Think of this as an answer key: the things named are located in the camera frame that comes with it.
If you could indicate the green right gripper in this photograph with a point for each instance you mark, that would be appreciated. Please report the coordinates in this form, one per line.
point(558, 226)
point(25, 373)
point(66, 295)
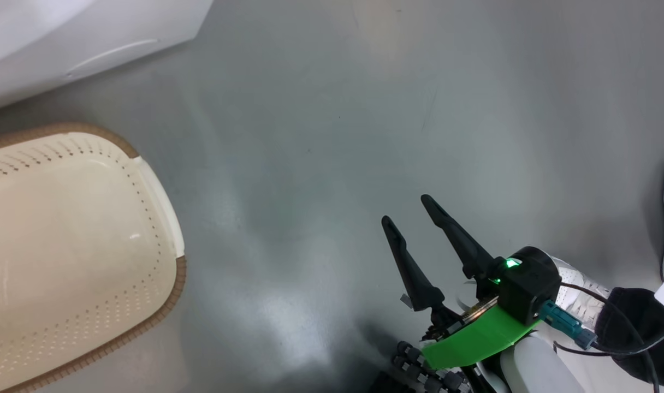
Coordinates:
point(474, 338)

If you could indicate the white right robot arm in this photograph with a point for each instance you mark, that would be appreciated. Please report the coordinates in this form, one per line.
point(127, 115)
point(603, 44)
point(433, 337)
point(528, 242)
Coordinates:
point(534, 365)

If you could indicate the white front-load washing machine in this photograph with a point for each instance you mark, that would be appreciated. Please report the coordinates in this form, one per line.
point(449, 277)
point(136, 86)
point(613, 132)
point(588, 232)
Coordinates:
point(64, 33)

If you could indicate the black fabric sleeve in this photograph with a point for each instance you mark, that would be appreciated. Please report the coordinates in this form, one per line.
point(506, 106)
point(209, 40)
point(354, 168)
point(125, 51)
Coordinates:
point(638, 316)

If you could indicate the cream laundry basket brown rim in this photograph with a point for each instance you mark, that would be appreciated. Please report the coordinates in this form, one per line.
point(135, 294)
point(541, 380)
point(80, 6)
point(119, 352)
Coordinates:
point(64, 245)

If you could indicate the round white drain filter cover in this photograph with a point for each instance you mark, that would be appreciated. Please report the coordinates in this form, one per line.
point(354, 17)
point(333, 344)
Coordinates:
point(113, 54)

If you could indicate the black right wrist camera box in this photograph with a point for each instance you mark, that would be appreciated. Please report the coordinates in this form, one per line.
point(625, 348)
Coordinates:
point(528, 289)

